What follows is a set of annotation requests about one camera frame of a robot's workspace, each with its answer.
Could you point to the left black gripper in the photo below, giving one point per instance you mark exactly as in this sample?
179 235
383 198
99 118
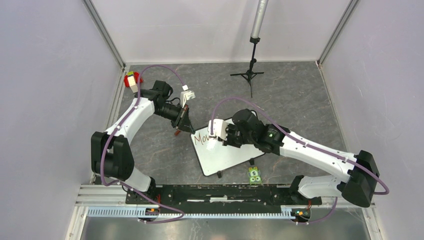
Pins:
183 121

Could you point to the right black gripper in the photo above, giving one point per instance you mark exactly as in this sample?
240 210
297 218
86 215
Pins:
229 127

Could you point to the white whiteboard black frame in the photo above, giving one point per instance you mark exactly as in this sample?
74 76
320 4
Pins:
219 157

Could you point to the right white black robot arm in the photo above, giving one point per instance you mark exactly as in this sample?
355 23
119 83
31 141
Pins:
353 177

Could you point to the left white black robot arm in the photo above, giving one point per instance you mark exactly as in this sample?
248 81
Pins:
111 155

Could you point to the green toy block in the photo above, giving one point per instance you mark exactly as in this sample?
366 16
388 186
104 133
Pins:
254 176

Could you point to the black tripod stand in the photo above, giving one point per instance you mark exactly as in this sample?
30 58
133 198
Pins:
250 74

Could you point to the red multicolour toy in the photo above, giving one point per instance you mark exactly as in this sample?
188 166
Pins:
132 80

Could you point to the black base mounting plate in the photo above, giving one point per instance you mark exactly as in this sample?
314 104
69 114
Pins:
227 198

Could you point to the grey cylinder on stand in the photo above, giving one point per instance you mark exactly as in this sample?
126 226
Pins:
258 20

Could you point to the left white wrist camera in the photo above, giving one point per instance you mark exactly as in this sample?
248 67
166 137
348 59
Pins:
186 95

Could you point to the aluminium frame rail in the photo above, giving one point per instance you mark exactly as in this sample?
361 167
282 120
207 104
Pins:
119 202

